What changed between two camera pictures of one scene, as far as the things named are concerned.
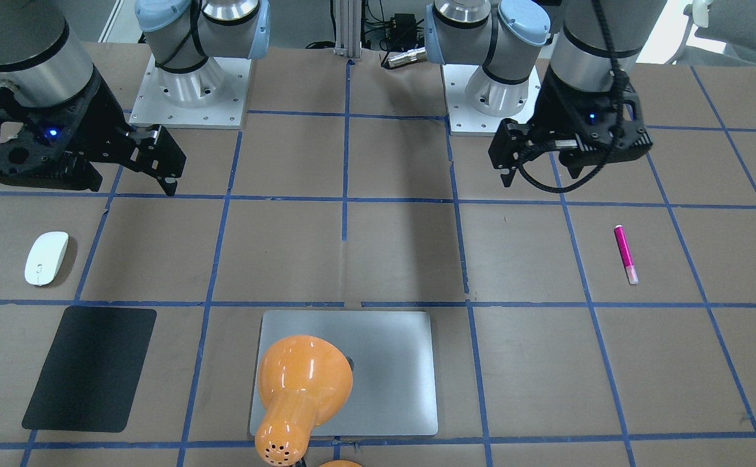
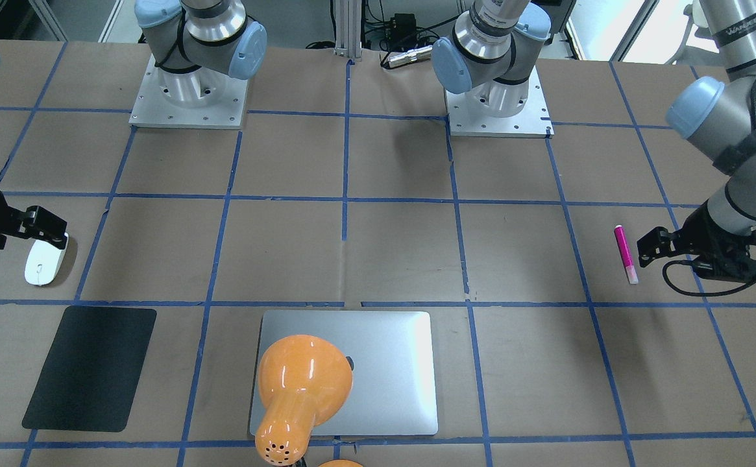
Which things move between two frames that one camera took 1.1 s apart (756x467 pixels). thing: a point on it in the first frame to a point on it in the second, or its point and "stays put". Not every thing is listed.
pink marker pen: (626, 257) stays put
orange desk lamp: (302, 381) stays put
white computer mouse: (44, 256) stays put
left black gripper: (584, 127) to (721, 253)
